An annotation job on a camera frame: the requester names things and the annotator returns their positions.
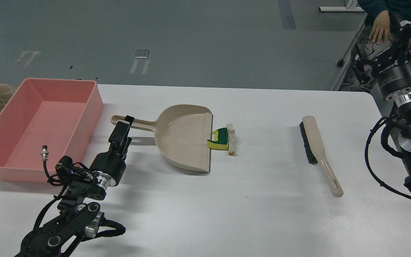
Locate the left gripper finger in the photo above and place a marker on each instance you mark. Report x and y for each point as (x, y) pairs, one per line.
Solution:
(128, 139)
(117, 138)

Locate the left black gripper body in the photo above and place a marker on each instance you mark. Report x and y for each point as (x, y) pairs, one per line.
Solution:
(109, 167)

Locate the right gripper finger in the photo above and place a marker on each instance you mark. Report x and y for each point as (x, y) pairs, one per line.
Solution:
(401, 45)
(366, 70)

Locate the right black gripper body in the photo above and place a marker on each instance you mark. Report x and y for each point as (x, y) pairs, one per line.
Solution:
(392, 72)

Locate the beige plastic dustpan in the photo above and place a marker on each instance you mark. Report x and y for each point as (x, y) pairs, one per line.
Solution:
(181, 133)

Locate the yellow green sponge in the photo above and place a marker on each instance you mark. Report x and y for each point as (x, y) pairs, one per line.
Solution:
(220, 139)

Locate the beige hand brush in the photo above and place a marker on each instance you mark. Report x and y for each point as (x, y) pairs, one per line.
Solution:
(316, 153)

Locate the white bread piece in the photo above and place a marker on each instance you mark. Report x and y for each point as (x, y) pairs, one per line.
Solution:
(231, 139)

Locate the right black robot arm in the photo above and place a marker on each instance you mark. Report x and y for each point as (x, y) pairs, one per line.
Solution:
(395, 133)

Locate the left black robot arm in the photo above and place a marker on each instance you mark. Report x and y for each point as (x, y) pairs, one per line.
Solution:
(74, 215)

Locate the pink plastic bin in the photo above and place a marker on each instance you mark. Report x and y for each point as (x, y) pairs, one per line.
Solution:
(61, 114)

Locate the person's right hand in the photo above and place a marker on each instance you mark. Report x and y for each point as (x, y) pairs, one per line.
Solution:
(381, 28)

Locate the white office chair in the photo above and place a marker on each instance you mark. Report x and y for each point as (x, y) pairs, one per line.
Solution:
(346, 59)

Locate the person in teal sweater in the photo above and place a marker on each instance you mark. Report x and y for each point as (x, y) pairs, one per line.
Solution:
(400, 8)

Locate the white desk base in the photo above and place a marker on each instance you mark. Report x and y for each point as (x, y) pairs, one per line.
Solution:
(349, 6)

